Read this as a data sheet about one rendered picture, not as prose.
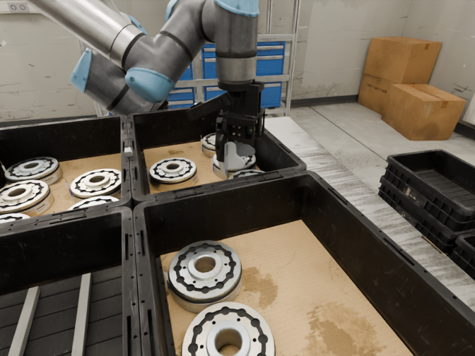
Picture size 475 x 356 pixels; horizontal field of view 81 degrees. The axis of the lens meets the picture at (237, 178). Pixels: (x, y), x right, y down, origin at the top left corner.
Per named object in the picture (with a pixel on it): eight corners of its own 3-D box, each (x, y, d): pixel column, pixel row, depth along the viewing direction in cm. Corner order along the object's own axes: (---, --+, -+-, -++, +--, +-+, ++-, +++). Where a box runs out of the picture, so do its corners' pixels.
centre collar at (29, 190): (7, 190, 55) (6, 187, 55) (35, 185, 57) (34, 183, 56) (-2, 205, 51) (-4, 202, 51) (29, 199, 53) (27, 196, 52)
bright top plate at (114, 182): (72, 176, 60) (71, 174, 60) (121, 167, 64) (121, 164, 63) (70, 203, 52) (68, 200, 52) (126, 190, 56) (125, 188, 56)
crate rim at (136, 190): (128, 122, 73) (126, 113, 72) (235, 109, 82) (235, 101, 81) (135, 215, 42) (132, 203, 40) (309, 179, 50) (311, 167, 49)
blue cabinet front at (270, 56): (205, 111, 252) (200, 44, 222) (280, 106, 266) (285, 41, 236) (205, 113, 250) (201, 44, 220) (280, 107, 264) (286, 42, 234)
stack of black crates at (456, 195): (361, 229, 148) (385, 155, 124) (408, 221, 154) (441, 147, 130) (418, 295, 116) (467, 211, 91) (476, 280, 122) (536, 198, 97)
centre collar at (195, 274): (184, 258, 41) (184, 256, 40) (216, 249, 42) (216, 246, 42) (191, 286, 37) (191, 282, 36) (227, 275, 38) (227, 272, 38)
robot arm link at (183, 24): (144, 27, 52) (182, 32, 46) (178, -15, 54) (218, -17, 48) (169, 60, 58) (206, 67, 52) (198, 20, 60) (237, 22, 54)
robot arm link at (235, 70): (208, 56, 49) (227, 50, 55) (209, 83, 51) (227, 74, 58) (248, 60, 47) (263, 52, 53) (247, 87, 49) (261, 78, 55)
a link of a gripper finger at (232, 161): (241, 188, 59) (244, 145, 55) (215, 181, 61) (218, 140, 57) (246, 182, 62) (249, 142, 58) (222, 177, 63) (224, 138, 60)
